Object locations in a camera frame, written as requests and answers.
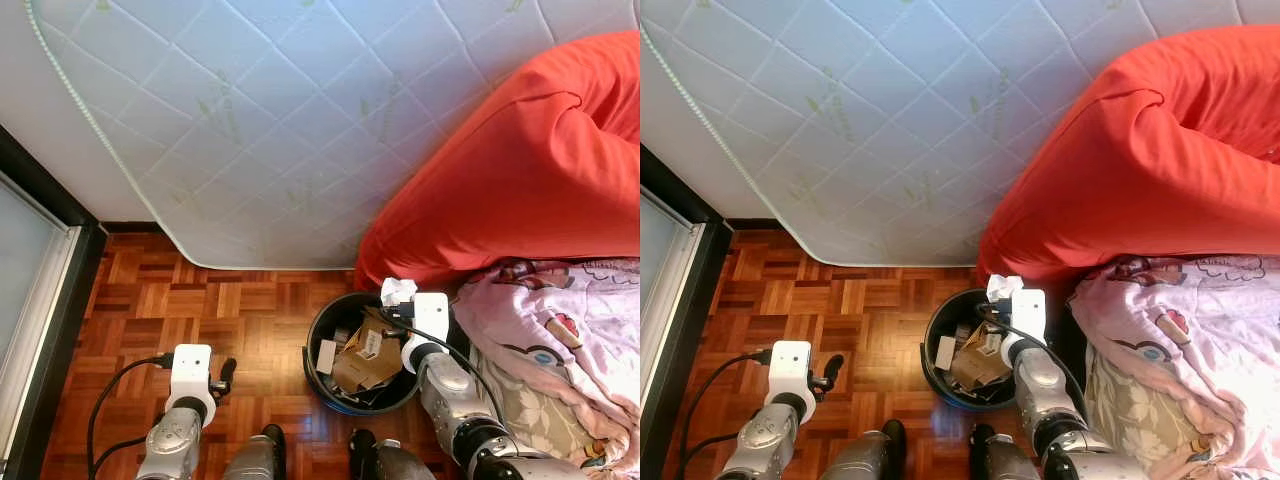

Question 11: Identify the pink cartoon bear blanket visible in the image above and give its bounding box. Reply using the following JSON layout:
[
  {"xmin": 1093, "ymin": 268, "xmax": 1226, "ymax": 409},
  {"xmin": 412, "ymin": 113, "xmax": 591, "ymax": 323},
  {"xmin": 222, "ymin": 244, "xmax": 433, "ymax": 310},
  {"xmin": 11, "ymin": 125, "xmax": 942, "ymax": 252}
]
[
  {"xmin": 1068, "ymin": 254, "xmax": 1280, "ymax": 473},
  {"xmin": 455, "ymin": 258, "xmax": 641, "ymax": 477}
]

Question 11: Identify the brown cardboard packaging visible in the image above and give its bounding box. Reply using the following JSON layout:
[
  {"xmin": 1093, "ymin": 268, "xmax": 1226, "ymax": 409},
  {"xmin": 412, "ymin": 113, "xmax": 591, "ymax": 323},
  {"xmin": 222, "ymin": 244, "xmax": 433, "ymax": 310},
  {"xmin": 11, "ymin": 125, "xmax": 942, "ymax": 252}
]
[
  {"xmin": 950, "ymin": 318, "xmax": 1014, "ymax": 392},
  {"xmin": 330, "ymin": 308, "xmax": 407, "ymax": 394}
]

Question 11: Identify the black round trash bin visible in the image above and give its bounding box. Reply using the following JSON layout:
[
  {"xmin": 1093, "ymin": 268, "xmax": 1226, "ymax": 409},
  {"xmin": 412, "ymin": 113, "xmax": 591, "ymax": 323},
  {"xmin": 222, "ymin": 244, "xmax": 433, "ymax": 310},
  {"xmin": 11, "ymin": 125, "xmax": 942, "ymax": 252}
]
[
  {"xmin": 920, "ymin": 288, "xmax": 1043, "ymax": 412},
  {"xmin": 303, "ymin": 292, "xmax": 433, "ymax": 416}
]

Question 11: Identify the silver left robot leg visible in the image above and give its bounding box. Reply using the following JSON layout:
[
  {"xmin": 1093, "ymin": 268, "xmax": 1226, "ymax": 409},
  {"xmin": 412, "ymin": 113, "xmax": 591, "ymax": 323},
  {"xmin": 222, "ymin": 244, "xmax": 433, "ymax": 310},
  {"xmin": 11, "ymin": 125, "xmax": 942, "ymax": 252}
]
[
  {"xmin": 820, "ymin": 418, "xmax": 909, "ymax": 480},
  {"xmin": 222, "ymin": 424, "xmax": 288, "ymax": 480}
]

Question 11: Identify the silver robot leg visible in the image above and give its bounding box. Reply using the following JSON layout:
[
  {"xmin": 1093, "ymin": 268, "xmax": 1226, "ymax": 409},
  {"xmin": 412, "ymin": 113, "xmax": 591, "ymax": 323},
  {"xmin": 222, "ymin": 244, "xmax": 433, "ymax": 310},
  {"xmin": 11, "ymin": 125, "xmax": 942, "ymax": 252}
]
[
  {"xmin": 968, "ymin": 424, "xmax": 1043, "ymax": 480},
  {"xmin": 222, "ymin": 424, "xmax": 288, "ymax": 480},
  {"xmin": 348, "ymin": 429, "xmax": 437, "ymax": 480},
  {"xmin": 820, "ymin": 418, "xmax": 909, "ymax": 480}
]

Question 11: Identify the silver right robot leg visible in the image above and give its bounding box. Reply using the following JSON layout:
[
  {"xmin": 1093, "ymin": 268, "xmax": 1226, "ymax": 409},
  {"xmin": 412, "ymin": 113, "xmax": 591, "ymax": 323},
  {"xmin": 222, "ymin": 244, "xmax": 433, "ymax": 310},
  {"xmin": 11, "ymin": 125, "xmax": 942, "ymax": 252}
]
[
  {"xmin": 348, "ymin": 429, "xmax": 437, "ymax": 480},
  {"xmin": 968, "ymin": 424, "xmax": 1043, "ymax": 480}
]

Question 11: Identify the red bean bag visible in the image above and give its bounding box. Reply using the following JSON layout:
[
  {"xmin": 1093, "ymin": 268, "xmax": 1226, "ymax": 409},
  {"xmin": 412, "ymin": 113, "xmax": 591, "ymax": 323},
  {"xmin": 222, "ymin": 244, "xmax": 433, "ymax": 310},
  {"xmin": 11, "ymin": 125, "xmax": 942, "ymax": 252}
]
[
  {"xmin": 354, "ymin": 30, "xmax": 641, "ymax": 293},
  {"xmin": 977, "ymin": 25, "xmax": 1280, "ymax": 291}
]

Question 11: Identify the frosted glass door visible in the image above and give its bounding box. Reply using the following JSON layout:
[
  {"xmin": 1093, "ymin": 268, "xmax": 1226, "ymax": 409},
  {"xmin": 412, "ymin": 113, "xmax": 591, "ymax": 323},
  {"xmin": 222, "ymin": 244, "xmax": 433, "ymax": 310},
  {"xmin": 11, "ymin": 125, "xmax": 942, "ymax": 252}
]
[
  {"xmin": 640, "ymin": 185, "xmax": 709, "ymax": 443},
  {"xmin": 0, "ymin": 170, "xmax": 83, "ymax": 466}
]

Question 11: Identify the white quilted leaf-print mattress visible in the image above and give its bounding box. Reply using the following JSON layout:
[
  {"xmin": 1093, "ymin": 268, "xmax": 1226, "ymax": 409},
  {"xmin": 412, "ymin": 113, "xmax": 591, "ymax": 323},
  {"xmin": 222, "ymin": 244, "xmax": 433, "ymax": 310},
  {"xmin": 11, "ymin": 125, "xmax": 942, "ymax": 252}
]
[
  {"xmin": 640, "ymin": 0, "xmax": 1280, "ymax": 269},
  {"xmin": 20, "ymin": 0, "xmax": 641, "ymax": 271}
]

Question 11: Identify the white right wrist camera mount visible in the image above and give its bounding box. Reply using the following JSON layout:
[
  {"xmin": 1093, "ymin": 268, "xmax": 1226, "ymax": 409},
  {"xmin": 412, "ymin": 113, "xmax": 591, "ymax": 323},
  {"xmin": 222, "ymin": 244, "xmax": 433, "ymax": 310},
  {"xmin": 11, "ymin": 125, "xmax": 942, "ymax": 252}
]
[
  {"xmin": 410, "ymin": 292, "xmax": 451, "ymax": 347},
  {"xmin": 1010, "ymin": 289, "xmax": 1048, "ymax": 342}
]

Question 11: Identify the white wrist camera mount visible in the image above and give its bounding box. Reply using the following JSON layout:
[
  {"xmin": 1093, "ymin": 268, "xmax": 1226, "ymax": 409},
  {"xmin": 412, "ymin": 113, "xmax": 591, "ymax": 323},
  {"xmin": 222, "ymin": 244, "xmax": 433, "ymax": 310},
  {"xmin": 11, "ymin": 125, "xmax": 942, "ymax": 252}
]
[
  {"xmin": 768, "ymin": 340, "xmax": 813, "ymax": 397},
  {"xmin": 410, "ymin": 292, "xmax": 451, "ymax": 347},
  {"xmin": 170, "ymin": 344, "xmax": 214, "ymax": 401},
  {"xmin": 1010, "ymin": 289, "xmax": 1048, "ymax": 342}
]

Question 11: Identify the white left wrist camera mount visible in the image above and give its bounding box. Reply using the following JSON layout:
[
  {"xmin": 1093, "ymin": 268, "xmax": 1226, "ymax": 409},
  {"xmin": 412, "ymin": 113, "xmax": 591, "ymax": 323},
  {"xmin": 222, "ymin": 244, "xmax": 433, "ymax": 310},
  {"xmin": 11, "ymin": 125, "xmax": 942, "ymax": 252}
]
[
  {"xmin": 768, "ymin": 340, "xmax": 813, "ymax": 397},
  {"xmin": 170, "ymin": 344, "xmax": 214, "ymax": 401}
]

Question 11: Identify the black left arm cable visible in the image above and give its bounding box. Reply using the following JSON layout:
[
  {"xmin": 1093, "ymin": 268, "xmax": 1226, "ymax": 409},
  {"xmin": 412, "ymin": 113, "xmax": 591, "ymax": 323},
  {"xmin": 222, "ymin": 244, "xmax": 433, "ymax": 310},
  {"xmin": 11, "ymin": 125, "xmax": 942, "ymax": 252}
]
[
  {"xmin": 680, "ymin": 347, "xmax": 774, "ymax": 480},
  {"xmin": 88, "ymin": 351, "xmax": 177, "ymax": 480}
]

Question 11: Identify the black door frame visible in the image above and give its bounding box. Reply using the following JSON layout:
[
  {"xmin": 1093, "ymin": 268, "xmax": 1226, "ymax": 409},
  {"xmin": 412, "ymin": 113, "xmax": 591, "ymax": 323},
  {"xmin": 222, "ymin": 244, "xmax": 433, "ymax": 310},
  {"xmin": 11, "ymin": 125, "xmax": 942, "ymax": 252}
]
[
  {"xmin": 640, "ymin": 145, "xmax": 737, "ymax": 480},
  {"xmin": 0, "ymin": 125, "xmax": 109, "ymax": 480}
]

